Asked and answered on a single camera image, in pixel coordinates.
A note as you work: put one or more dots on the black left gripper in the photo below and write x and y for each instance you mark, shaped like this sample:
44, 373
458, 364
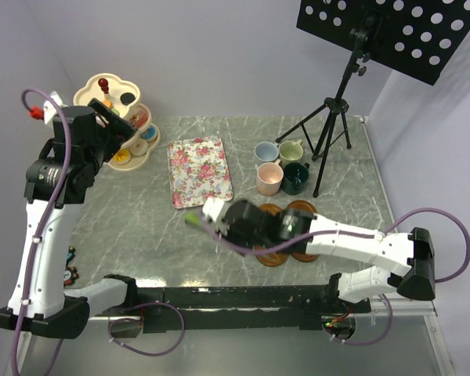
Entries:
116, 131

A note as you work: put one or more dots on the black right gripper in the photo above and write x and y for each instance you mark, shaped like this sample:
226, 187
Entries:
227, 231

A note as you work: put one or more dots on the yellow toy tart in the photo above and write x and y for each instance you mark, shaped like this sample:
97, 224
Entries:
122, 157

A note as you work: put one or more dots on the pink toy cake slice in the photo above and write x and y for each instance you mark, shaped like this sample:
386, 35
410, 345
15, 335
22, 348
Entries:
139, 118

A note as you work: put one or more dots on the black toy cookie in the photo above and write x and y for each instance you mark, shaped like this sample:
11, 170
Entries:
127, 98

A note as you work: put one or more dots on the blue frosted toy donut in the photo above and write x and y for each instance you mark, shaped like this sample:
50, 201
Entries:
150, 134

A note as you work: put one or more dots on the metal serving tongs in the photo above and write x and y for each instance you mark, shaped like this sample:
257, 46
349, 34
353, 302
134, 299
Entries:
197, 224

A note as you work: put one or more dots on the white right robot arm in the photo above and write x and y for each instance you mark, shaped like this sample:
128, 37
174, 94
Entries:
396, 262

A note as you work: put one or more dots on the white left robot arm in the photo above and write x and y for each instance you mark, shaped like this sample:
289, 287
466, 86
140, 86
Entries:
39, 303

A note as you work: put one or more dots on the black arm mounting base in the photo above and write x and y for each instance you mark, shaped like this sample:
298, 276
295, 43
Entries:
203, 308

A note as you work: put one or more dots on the brown wooden coaster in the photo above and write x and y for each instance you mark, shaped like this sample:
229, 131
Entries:
304, 257
272, 260
302, 205
272, 209

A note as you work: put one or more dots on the cream three-tier dessert stand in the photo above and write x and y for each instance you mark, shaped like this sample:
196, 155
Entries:
110, 86

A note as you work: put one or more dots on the pink mug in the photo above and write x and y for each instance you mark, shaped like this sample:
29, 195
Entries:
269, 178

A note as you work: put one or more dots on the dark green mug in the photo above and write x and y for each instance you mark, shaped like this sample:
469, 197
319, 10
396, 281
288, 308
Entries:
296, 175

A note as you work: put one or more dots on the floral serving tray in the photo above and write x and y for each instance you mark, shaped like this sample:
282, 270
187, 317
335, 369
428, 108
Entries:
198, 170

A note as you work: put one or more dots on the light blue mug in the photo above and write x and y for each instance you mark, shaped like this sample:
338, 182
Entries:
265, 152

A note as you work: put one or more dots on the light green mug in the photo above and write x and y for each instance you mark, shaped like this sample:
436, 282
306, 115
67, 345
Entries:
290, 152

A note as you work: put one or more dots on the black perforated calibration board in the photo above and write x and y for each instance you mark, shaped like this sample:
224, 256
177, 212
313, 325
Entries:
415, 38

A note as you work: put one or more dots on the aluminium frame rail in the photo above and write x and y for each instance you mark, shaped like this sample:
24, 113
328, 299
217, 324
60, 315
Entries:
416, 344

